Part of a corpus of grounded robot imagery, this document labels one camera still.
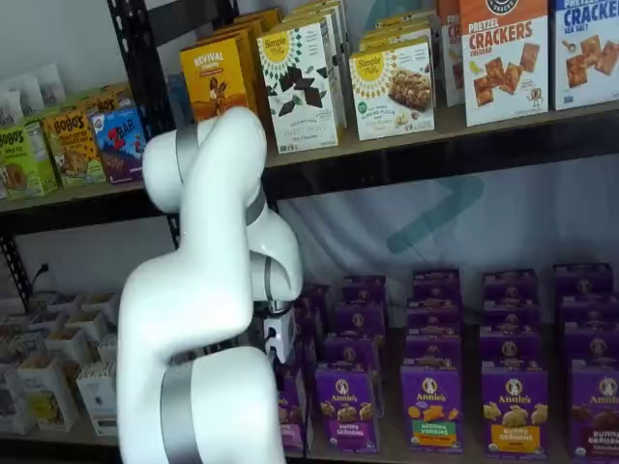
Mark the orange Revival snack box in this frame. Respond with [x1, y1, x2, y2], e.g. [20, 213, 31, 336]
[179, 36, 258, 125]
[207, 23, 273, 146]
[231, 5, 285, 59]

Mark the yellow Bobo's box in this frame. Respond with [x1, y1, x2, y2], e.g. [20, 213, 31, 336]
[81, 82, 133, 117]
[42, 109, 106, 189]

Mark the green Bobo's box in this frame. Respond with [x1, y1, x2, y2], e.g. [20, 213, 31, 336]
[0, 120, 58, 200]

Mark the blue pretzel crackers box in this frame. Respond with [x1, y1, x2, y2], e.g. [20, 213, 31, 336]
[550, 0, 619, 112]

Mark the Simple Mills chocolate thins box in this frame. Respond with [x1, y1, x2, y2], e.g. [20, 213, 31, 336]
[282, 8, 348, 131]
[255, 19, 340, 154]
[289, 0, 350, 49]

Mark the purple Annie's box yellow patch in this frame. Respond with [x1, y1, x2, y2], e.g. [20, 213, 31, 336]
[481, 360, 551, 460]

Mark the black power cord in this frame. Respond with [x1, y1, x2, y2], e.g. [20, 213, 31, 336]
[29, 262, 50, 294]

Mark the purple Annie's snack box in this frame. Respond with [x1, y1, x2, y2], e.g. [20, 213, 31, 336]
[406, 298, 463, 339]
[404, 333, 463, 371]
[411, 269, 461, 304]
[478, 328, 543, 368]
[552, 262, 614, 299]
[481, 298, 542, 334]
[322, 332, 388, 420]
[298, 282, 334, 315]
[481, 269, 539, 304]
[563, 321, 619, 363]
[292, 337, 318, 376]
[294, 306, 325, 342]
[333, 302, 387, 339]
[558, 292, 619, 328]
[340, 275, 388, 308]

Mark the purple Annie's hidden veggies box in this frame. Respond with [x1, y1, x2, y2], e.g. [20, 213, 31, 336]
[398, 362, 465, 455]

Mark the white patterned carton box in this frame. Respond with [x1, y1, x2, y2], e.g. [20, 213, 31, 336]
[16, 355, 81, 431]
[7, 333, 49, 366]
[76, 362, 121, 439]
[45, 292, 81, 315]
[79, 292, 122, 316]
[0, 362, 38, 436]
[43, 328, 93, 368]
[26, 311, 67, 337]
[62, 308, 108, 339]
[96, 335, 122, 364]

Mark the Simple Mills almond bar box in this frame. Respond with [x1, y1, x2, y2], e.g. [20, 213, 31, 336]
[369, 12, 441, 35]
[358, 26, 437, 52]
[348, 41, 436, 142]

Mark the purple Annie's box maroon patch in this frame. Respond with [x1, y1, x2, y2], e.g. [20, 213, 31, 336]
[566, 357, 619, 464]

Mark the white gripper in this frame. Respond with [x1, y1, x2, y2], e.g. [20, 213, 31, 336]
[263, 307, 298, 364]

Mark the purple Annie's box pink patch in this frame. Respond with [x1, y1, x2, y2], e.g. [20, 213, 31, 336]
[276, 362, 310, 455]

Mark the white backdrop sheet teal logo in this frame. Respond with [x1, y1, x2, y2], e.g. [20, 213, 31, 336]
[278, 154, 619, 339]

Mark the black metal shelving rack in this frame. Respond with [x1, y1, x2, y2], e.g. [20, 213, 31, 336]
[139, 0, 619, 464]
[0, 0, 194, 464]

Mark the orange pretzel crackers cheddar box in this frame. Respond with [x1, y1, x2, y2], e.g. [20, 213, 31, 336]
[436, 0, 466, 108]
[458, 0, 551, 128]

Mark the purple Annie's box violet patch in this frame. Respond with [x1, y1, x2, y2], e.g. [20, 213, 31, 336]
[313, 362, 382, 455]

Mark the white stand-up pouch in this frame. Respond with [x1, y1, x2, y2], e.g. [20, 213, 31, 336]
[12, 76, 44, 115]
[36, 62, 67, 105]
[0, 94, 25, 125]

